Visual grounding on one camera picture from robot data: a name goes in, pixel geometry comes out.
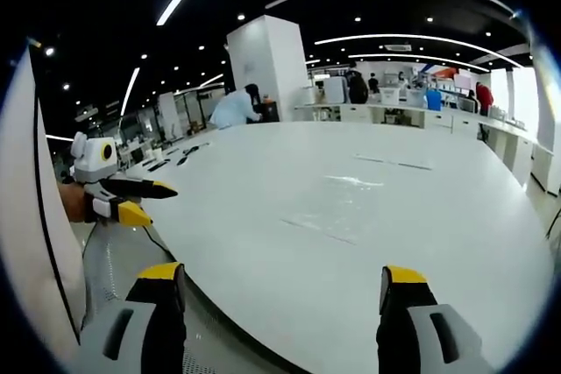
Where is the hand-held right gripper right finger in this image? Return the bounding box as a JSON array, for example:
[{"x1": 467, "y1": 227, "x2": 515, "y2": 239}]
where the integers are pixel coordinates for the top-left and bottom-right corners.
[{"x1": 375, "y1": 265, "x2": 496, "y2": 374}]

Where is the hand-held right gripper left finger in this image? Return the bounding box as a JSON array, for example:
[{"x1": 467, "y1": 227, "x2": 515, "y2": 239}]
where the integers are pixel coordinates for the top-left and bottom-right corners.
[{"x1": 78, "y1": 262, "x2": 188, "y2": 374}]

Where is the grey perforated panel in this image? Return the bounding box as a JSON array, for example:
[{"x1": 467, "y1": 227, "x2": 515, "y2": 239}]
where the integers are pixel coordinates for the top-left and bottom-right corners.
[{"x1": 81, "y1": 215, "x2": 303, "y2": 374}]

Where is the person's white garment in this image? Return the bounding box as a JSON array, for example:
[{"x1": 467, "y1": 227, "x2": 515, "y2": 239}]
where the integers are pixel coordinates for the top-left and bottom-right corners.
[{"x1": 0, "y1": 43, "x2": 87, "y2": 356}]

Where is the narrow white pillar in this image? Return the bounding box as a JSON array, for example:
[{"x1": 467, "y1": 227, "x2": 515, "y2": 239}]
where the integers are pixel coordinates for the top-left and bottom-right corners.
[{"x1": 158, "y1": 92, "x2": 183, "y2": 141}]

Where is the black box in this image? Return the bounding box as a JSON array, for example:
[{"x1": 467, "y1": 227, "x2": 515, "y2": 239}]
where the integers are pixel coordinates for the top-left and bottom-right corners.
[{"x1": 255, "y1": 100, "x2": 281, "y2": 123}]

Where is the wide white pillar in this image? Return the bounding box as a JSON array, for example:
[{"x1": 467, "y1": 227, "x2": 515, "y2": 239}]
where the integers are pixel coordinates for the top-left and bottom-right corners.
[{"x1": 226, "y1": 14, "x2": 310, "y2": 123}]

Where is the white appliance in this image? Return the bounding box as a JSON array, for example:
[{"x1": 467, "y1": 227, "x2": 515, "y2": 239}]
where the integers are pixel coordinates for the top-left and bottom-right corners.
[{"x1": 323, "y1": 75, "x2": 350, "y2": 106}]

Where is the long white counter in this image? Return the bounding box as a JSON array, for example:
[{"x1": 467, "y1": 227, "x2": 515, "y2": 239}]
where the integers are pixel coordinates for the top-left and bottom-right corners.
[{"x1": 293, "y1": 101, "x2": 561, "y2": 196}]

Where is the blue container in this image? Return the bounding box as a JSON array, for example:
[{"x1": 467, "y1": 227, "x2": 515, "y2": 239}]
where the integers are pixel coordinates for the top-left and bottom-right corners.
[{"x1": 425, "y1": 88, "x2": 444, "y2": 112}]

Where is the white storage box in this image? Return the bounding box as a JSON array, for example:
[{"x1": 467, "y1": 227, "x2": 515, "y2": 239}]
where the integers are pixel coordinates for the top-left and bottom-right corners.
[{"x1": 378, "y1": 86, "x2": 401, "y2": 106}]

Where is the black cable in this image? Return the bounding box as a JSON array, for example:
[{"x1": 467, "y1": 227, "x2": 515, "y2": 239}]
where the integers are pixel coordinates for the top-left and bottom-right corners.
[{"x1": 544, "y1": 206, "x2": 561, "y2": 242}]

